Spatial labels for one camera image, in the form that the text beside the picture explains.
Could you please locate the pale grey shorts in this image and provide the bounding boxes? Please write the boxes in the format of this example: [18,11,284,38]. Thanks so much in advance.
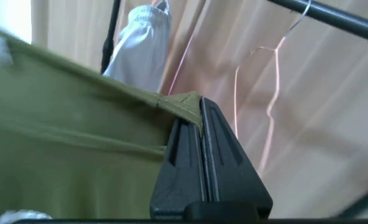
[103,0,172,93]

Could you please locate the green printed garment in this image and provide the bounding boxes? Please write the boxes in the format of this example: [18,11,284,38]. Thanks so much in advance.
[0,23,203,220]

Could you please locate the black clothes rack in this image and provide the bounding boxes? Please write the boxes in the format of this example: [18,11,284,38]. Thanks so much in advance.
[100,0,368,218]

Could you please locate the beige curtain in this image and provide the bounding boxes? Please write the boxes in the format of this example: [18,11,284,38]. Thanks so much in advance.
[30,0,368,218]

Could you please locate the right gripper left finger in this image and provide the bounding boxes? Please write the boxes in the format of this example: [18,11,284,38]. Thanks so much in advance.
[149,118,207,220]

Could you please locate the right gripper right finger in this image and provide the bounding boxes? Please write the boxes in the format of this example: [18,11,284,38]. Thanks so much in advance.
[200,96,274,218]

